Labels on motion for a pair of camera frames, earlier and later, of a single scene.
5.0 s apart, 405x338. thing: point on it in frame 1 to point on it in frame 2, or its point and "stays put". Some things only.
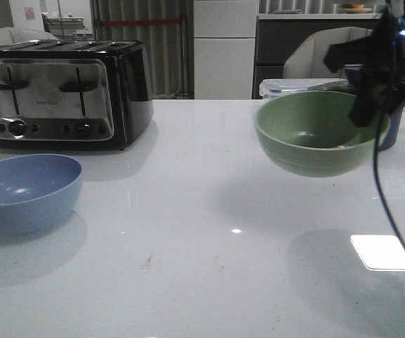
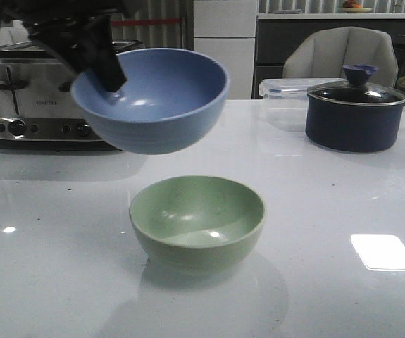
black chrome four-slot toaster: [65, 95] stays put
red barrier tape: [106, 23] stays put
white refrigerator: [224, 48] stays put
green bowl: [310, 133] to [196, 225]
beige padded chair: [305, 58] stays put
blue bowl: [26, 193] to [172, 97]
